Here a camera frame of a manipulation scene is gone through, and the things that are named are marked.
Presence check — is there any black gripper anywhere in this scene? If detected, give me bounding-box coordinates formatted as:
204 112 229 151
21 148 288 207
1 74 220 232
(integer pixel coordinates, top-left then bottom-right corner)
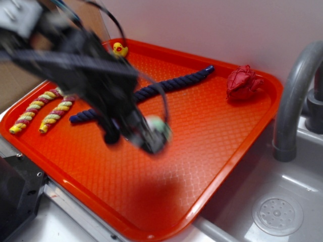
52 30 174 155

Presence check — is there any green dimpled ball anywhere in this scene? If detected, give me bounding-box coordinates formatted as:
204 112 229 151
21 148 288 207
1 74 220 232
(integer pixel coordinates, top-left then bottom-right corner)
146 115 172 141

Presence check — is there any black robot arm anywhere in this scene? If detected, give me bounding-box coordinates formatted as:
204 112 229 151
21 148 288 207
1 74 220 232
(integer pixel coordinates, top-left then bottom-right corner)
1 1 170 154

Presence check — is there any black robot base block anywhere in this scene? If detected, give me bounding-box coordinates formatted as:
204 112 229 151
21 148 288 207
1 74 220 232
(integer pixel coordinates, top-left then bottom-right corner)
1 156 46 241

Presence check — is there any orange plastic tray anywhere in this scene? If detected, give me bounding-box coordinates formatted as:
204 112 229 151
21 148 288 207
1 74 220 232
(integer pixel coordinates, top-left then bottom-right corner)
1 40 283 241

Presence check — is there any yellow rubber duck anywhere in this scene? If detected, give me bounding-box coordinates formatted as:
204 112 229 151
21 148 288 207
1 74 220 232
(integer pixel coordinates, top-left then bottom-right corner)
113 42 129 57

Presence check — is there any red crumpled cloth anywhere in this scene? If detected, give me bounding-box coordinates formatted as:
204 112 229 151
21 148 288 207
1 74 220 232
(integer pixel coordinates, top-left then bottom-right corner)
226 65 264 100

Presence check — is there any grey toy sink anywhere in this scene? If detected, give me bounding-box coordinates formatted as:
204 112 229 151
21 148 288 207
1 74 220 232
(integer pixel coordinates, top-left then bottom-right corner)
194 118 323 242

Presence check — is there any grey plastic faucet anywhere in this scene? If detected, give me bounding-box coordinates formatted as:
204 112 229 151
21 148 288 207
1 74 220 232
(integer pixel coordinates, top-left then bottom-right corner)
273 41 322 162

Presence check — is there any round sink drain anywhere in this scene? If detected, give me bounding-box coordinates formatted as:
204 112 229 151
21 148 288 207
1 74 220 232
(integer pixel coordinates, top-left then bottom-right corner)
252 193 304 236

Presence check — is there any dark blue twisted rope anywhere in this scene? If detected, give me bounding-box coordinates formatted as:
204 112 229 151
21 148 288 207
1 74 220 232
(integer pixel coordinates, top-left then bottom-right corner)
69 65 215 124

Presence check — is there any red yellow twisted rope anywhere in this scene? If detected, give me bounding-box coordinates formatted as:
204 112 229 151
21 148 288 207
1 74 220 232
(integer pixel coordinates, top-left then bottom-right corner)
9 87 77 135

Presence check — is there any black cable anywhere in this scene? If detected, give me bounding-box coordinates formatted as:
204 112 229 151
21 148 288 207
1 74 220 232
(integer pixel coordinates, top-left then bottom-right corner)
85 0 170 124

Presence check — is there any dark faucet handle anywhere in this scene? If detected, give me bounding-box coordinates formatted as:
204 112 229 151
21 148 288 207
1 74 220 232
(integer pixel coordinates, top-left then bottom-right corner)
305 64 322 134

